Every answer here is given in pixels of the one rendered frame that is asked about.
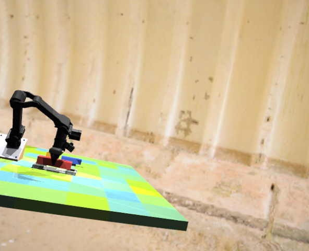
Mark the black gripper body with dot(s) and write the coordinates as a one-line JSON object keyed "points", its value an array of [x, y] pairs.
{"points": [[57, 145]]}

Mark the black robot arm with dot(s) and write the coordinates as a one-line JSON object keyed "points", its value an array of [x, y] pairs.
{"points": [[61, 122]]}

